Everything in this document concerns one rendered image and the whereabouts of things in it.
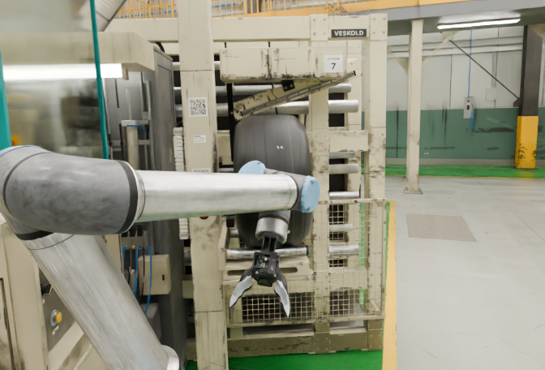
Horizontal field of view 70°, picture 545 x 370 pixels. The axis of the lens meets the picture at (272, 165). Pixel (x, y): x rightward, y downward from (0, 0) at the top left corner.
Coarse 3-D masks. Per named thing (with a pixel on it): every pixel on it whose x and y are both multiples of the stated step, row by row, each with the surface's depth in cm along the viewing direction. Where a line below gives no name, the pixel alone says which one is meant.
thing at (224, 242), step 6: (222, 228) 182; (228, 228) 185; (222, 234) 172; (228, 234) 184; (222, 240) 165; (228, 240) 182; (222, 246) 158; (228, 246) 181; (222, 252) 156; (222, 258) 156; (222, 264) 157
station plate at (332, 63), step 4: (324, 56) 184; (328, 56) 184; (332, 56) 185; (336, 56) 185; (340, 56) 185; (324, 60) 185; (328, 60) 185; (332, 60) 185; (336, 60) 185; (340, 60) 185; (324, 64) 185; (328, 64) 185; (332, 64) 185; (336, 64) 185; (340, 64) 185; (324, 68) 185; (328, 68) 185; (332, 68) 185; (336, 68) 185; (340, 68) 186
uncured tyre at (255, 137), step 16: (240, 128) 157; (256, 128) 154; (272, 128) 154; (288, 128) 154; (304, 128) 160; (240, 144) 150; (256, 144) 148; (272, 144) 148; (288, 144) 149; (304, 144) 151; (240, 160) 147; (256, 160) 145; (272, 160) 146; (288, 160) 146; (304, 160) 148; (240, 224) 152; (256, 224) 148; (304, 224) 152; (256, 240) 155; (288, 240) 157
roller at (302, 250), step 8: (232, 248) 162; (240, 248) 162; (248, 248) 162; (256, 248) 162; (280, 248) 162; (288, 248) 162; (296, 248) 162; (304, 248) 162; (232, 256) 160; (240, 256) 161; (248, 256) 161; (288, 256) 163
